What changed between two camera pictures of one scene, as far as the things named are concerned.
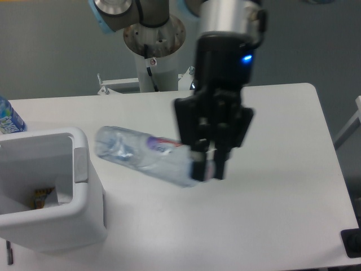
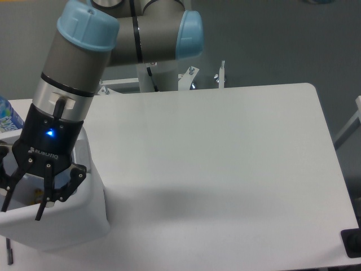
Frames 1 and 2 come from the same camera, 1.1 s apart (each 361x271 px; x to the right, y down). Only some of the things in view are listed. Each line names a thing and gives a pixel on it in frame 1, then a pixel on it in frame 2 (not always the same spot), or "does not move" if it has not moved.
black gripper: (213, 116) to (48, 139)
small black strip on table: (9, 253) does not move
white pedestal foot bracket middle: (185, 79) does not move
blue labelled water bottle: (10, 121) does not move
